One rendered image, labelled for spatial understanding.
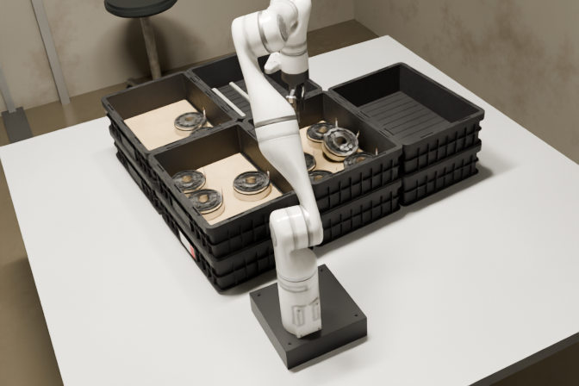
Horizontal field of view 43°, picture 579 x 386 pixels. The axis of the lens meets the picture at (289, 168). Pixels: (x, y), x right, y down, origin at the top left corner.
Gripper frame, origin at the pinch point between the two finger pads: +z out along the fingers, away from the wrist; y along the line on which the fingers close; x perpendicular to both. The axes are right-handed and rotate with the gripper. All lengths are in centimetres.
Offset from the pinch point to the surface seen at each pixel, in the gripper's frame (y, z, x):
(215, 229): -42.2, 8.2, 11.7
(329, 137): 6.5, 12.0, -7.2
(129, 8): 137, 33, 116
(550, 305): -33, 30, -69
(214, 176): -9.2, 17.7, 23.7
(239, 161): -1.2, 17.7, 18.5
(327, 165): 0.0, 17.6, -7.7
